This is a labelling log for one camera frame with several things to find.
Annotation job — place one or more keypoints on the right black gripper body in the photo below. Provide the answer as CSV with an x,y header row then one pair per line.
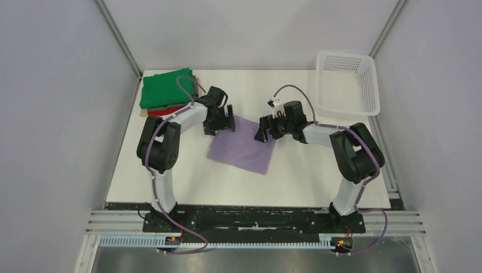
x,y
288,124

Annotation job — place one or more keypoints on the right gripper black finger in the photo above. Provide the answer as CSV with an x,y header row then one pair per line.
x,y
262,133
275,127

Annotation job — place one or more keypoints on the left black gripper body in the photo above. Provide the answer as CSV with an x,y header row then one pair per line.
x,y
220,116

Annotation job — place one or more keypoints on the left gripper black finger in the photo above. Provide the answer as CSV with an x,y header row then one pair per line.
x,y
208,127
230,118

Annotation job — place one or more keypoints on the purple t-shirt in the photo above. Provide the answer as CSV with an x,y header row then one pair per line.
x,y
239,148

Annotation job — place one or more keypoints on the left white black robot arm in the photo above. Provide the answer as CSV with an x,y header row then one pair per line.
x,y
159,143

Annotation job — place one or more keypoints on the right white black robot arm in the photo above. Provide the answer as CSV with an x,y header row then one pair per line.
x,y
357,155

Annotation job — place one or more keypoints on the grey folded t-shirt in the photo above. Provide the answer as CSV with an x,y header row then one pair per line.
x,y
177,105

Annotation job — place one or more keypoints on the red folded t-shirt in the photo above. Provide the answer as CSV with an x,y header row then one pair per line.
x,y
164,111

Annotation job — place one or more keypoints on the green folded t-shirt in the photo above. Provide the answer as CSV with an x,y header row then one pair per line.
x,y
162,89

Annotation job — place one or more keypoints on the white perforated plastic basket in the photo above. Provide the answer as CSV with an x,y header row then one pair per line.
x,y
346,85

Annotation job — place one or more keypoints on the beige folded t-shirt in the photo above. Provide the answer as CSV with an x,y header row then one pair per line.
x,y
144,113

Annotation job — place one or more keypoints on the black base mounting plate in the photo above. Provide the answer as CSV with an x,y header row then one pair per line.
x,y
242,224

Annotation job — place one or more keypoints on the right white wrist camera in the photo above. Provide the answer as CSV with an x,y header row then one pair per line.
x,y
276,105

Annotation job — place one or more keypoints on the white slotted cable duct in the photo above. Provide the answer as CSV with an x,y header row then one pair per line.
x,y
163,242

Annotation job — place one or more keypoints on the aluminium frame rails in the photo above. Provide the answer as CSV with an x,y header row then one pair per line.
x,y
395,241

